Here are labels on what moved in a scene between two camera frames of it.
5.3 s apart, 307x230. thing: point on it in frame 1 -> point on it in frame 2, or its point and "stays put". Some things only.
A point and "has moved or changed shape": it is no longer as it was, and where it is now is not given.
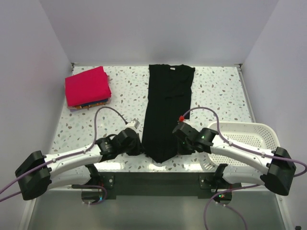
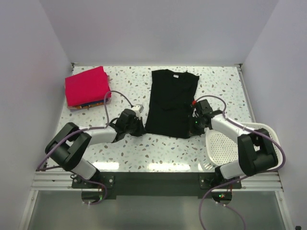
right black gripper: [181, 150] -> [192, 130]
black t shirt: [168, 101] has moved or changed shape
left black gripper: [137, 149] -> [141, 130]
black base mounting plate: [160, 184] stays put
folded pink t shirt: [89, 86] stays put
